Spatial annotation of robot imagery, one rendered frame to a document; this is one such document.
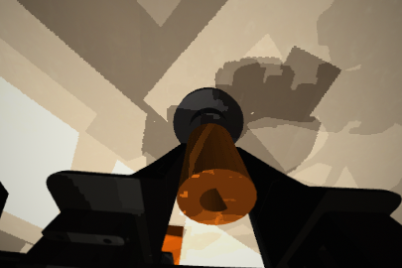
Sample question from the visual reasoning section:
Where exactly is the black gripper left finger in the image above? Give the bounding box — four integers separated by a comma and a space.
47, 143, 187, 264

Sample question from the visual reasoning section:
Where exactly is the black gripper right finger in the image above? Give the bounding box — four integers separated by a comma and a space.
236, 147, 402, 268

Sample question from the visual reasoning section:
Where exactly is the orange knob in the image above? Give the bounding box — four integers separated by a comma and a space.
177, 123, 257, 225

